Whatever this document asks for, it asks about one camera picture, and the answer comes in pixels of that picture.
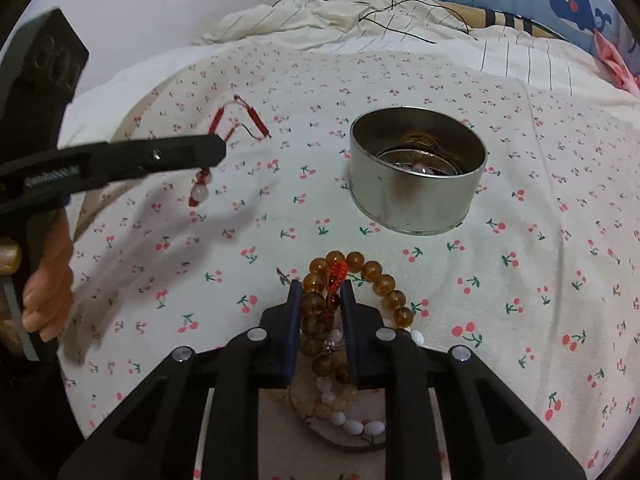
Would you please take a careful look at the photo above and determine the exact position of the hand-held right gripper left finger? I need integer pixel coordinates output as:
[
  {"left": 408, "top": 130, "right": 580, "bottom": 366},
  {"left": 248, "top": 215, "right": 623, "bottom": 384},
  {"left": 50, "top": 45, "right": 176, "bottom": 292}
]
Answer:
[{"left": 57, "top": 280, "right": 303, "bottom": 480}]

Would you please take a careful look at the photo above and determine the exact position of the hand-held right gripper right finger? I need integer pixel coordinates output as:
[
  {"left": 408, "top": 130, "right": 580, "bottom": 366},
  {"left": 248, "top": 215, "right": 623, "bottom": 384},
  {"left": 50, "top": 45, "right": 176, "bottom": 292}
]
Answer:
[{"left": 340, "top": 280, "right": 588, "bottom": 480}]

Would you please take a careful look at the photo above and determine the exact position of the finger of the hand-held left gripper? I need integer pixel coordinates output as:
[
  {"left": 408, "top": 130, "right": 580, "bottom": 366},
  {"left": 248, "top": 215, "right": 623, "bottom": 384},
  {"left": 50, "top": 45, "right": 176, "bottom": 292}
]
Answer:
[{"left": 0, "top": 132, "right": 227, "bottom": 216}]

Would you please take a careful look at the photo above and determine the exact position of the amber bead bracelet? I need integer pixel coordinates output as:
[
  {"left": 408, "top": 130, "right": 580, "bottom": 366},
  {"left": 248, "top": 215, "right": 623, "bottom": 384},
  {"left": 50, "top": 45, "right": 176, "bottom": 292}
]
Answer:
[{"left": 299, "top": 251, "right": 416, "bottom": 386}]

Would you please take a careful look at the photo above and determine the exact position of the pale peach bead bracelet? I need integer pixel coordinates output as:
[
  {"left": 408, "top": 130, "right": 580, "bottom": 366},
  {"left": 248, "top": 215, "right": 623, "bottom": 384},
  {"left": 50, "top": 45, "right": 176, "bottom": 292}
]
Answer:
[{"left": 289, "top": 360, "right": 358, "bottom": 423}]

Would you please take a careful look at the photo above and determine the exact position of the red string bracelet white bead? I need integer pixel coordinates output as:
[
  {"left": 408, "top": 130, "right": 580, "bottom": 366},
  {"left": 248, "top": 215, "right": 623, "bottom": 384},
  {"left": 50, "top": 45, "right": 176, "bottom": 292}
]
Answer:
[{"left": 189, "top": 95, "right": 272, "bottom": 208}]

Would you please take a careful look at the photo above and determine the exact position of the round metal tin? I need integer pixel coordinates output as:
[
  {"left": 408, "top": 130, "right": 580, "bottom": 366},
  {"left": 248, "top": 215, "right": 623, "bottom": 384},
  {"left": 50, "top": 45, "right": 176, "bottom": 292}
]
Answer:
[{"left": 348, "top": 106, "right": 488, "bottom": 237}]

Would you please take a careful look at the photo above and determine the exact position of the pile of mixed bracelets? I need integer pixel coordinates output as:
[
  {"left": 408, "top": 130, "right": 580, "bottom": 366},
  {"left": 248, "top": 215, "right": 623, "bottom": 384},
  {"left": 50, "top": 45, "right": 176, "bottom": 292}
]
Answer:
[{"left": 377, "top": 132, "right": 463, "bottom": 177}]

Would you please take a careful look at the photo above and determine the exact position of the person's left hand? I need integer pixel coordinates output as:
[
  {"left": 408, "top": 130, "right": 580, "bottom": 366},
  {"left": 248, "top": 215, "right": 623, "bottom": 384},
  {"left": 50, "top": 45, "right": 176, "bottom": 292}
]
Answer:
[{"left": 22, "top": 210, "right": 75, "bottom": 343}]

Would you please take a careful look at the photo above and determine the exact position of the cream striped quilt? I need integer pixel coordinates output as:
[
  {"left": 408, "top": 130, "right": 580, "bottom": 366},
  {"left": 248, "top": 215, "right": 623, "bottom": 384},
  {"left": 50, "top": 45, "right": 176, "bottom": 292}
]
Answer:
[{"left": 192, "top": 0, "right": 640, "bottom": 121}]

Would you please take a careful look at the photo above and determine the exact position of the cherry print bedsheet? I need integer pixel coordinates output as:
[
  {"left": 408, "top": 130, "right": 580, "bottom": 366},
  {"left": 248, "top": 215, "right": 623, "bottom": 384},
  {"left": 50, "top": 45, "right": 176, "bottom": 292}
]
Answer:
[{"left": 55, "top": 40, "right": 640, "bottom": 480}]

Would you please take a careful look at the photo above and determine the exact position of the tan striped pillow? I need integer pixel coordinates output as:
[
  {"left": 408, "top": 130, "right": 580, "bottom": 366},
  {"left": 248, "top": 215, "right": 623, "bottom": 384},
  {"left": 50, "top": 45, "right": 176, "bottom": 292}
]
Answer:
[{"left": 440, "top": 2, "right": 566, "bottom": 41}]

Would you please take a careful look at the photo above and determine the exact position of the pink cloth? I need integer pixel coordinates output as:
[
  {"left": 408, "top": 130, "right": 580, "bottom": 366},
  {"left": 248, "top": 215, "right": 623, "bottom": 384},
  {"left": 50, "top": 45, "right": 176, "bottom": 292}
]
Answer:
[{"left": 595, "top": 30, "right": 640, "bottom": 93}]

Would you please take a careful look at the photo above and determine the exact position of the thin black cable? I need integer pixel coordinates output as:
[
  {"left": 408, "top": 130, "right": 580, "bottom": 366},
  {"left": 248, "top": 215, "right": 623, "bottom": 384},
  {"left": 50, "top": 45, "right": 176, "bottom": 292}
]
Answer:
[{"left": 272, "top": 0, "right": 471, "bottom": 43}]

